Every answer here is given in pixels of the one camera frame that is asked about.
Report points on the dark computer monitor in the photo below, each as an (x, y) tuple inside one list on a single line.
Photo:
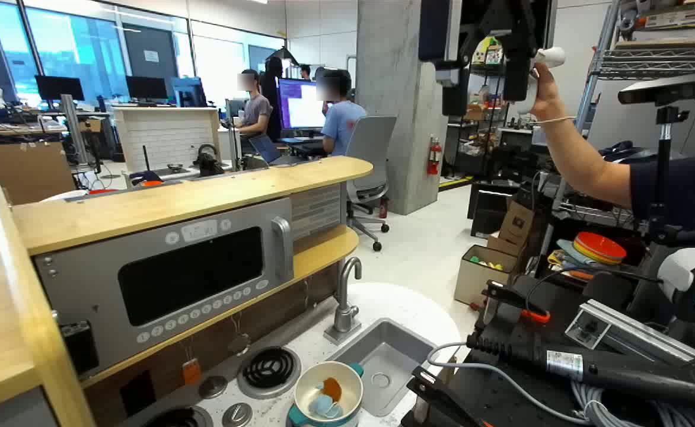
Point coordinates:
[(149, 85), (59, 85)]

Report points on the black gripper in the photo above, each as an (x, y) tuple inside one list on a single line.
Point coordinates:
[(501, 15)]

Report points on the white tiled panel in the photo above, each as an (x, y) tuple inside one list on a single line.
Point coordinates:
[(169, 133)]

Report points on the orange plate stack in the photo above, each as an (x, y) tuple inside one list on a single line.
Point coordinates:
[(599, 246)]

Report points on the black coil stove burner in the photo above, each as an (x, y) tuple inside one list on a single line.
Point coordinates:
[(270, 370), (176, 417)]

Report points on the white handheld controller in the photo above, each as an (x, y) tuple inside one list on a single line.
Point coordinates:
[(551, 55)]

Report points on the grey toy faucet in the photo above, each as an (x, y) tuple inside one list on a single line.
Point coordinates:
[(344, 308)]

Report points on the lit computer monitor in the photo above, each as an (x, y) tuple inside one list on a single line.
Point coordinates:
[(303, 105)]

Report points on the steel toy sink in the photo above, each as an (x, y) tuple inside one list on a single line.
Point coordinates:
[(386, 364)]

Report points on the wooden toy kitchen unit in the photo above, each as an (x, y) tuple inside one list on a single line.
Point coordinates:
[(164, 201)]

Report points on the red fire extinguisher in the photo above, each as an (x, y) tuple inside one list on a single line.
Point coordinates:
[(432, 157)]

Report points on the orange and blue toy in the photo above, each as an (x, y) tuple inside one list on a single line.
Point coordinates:
[(331, 386)]

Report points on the black tube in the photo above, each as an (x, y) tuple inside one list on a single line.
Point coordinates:
[(623, 370)]

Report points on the shelf with colourful items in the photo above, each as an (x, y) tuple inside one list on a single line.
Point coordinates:
[(486, 118)]

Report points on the small cardboard box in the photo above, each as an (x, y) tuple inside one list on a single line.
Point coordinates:
[(520, 226)]

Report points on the operator hand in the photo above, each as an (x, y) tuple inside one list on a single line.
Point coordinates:
[(544, 90)]

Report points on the person in grey shirt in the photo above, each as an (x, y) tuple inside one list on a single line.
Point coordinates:
[(255, 118)]

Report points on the grey mesh office chair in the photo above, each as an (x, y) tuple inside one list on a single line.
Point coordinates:
[(371, 169)]

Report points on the aluminium rail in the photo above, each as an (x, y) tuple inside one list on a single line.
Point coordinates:
[(640, 335)]

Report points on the white bowl with food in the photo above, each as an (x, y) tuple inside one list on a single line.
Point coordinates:
[(292, 417)]

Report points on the grey stove knob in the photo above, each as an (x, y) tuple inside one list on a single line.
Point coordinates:
[(214, 384), (238, 414)]

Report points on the white bowl teal stripe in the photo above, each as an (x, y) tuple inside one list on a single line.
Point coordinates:
[(308, 383)]

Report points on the black stereo camera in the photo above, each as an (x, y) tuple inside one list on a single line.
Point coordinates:
[(668, 89)]

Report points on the large brown cardboard box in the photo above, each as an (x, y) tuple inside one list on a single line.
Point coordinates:
[(16, 169)]

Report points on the grey toy microwave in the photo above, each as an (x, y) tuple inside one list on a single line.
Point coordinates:
[(189, 274)]

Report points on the black kettle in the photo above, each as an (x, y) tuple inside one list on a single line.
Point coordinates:
[(207, 159)]

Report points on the black camera stand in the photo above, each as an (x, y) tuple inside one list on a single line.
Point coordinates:
[(663, 169)]

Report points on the operator bare forearm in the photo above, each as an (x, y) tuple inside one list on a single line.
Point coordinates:
[(576, 155)]

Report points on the person in blue shirt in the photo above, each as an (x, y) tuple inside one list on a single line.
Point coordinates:
[(341, 115)]

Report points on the metal storage rack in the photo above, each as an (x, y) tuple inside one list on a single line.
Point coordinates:
[(655, 55)]

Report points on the black crate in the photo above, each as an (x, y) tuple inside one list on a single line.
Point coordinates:
[(493, 207)]

